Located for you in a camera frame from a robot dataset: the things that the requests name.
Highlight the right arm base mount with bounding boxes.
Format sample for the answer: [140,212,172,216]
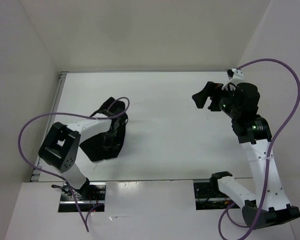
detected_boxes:
[193,181,232,211]

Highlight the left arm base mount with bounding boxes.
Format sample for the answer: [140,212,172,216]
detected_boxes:
[51,182,107,213]

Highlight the black skirt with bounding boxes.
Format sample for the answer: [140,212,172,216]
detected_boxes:
[79,97,129,162]

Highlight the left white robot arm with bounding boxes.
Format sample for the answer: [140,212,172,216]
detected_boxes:
[38,110,129,200]

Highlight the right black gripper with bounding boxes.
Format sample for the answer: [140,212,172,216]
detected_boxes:
[192,80,241,118]

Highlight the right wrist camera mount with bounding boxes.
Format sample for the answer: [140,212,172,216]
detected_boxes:
[222,68,245,90]

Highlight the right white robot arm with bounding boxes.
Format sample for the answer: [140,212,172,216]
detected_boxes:
[192,81,300,229]

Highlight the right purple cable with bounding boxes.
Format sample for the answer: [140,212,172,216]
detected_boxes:
[218,58,300,239]

